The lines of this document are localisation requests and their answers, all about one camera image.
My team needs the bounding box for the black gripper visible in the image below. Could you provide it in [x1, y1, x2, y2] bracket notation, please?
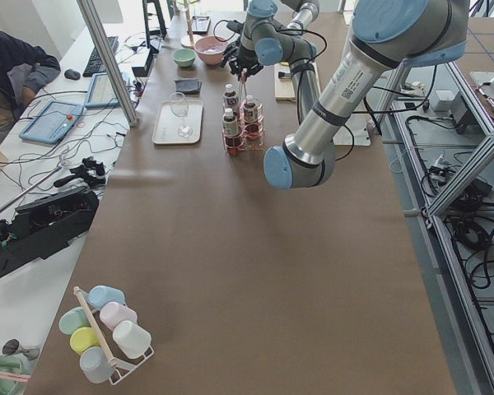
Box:
[220, 43, 263, 77]

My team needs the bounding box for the copper wire bottle basket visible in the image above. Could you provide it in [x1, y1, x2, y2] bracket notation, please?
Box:
[221, 77, 264, 156]

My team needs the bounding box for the tea bottle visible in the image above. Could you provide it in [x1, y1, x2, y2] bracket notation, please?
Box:
[243, 95, 259, 140]
[223, 83, 239, 114]
[222, 108, 241, 155]

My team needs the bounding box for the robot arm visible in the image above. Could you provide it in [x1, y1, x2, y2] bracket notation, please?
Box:
[263, 0, 469, 189]
[221, 1, 319, 122]

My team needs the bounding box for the tea bottle at basket end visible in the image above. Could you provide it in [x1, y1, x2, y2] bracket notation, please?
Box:
[223, 83, 239, 114]

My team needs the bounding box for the tea bottle by robot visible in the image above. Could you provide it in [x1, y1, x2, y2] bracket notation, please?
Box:
[243, 95, 259, 140]

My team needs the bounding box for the pink bowl of ice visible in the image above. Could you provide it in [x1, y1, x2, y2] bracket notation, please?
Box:
[194, 36, 229, 66]

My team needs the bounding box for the bamboo cutting board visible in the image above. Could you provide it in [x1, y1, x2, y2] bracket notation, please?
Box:
[274, 63, 296, 102]

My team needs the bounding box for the grey folded cloth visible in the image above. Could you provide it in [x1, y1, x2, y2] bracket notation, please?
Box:
[175, 79, 202, 95]

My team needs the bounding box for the wooden mug tree stand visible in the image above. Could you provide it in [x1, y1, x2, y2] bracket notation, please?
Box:
[175, 0, 198, 49]

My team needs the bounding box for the clear wine glass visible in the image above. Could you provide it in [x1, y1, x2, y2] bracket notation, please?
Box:
[170, 92, 193, 137]

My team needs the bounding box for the cream rabbit tray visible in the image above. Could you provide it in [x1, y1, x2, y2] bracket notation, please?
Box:
[152, 99, 203, 145]

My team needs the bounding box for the blue teach pendant far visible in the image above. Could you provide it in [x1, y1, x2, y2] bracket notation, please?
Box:
[84, 72, 119, 109]

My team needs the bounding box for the blue teach pendant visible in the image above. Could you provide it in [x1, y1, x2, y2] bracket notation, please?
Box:
[19, 100, 84, 145]
[84, 72, 119, 109]

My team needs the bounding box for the black keyboard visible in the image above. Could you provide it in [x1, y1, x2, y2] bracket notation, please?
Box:
[82, 35, 119, 78]

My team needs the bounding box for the black computer mouse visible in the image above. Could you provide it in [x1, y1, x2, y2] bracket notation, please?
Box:
[64, 69, 82, 81]

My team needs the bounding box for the blue teach pendant near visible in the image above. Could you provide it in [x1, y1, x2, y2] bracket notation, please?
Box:
[19, 100, 84, 145]

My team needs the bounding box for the metal reacher grabber tool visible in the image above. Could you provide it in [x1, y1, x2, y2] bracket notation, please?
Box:
[0, 158, 73, 219]

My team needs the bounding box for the seated person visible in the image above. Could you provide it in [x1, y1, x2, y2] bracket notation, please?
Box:
[0, 30, 61, 144]

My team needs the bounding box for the black device on desk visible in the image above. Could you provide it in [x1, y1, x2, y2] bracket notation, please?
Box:
[0, 186, 99, 278]

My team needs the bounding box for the blue plastic cup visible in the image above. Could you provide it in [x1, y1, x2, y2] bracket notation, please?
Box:
[86, 285, 126, 310]

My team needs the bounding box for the pink plastic cup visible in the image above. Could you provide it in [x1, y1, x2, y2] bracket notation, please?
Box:
[100, 301, 137, 331]

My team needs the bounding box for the white plastic cup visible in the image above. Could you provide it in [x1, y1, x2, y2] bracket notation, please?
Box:
[112, 320, 151, 359]

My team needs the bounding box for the green plastic cup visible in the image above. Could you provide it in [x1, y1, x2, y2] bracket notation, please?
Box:
[58, 306, 90, 335]

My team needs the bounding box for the yellow plastic cup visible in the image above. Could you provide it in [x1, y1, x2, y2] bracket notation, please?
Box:
[69, 327, 100, 356]

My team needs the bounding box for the white cup drying rack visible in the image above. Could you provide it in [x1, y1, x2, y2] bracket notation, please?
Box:
[73, 286, 154, 386]

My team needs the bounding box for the grey plastic cup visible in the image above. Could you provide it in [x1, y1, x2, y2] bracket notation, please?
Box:
[79, 346, 114, 383]

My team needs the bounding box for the steel jigger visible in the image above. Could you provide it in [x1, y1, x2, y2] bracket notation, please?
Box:
[2, 338, 40, 360]

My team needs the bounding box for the green bowl with chopsticks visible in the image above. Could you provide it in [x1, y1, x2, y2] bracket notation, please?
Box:
[0, 355, 30, 394]

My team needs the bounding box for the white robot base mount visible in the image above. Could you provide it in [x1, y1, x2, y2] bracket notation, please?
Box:
[333, 113, 371, 146]

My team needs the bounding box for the aluminium frame post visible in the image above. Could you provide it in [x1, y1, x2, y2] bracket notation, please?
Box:
[77, 0, 138, 127]

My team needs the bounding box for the aluminium side frame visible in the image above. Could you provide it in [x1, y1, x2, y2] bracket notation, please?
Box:
[384, 53, 494, 394]

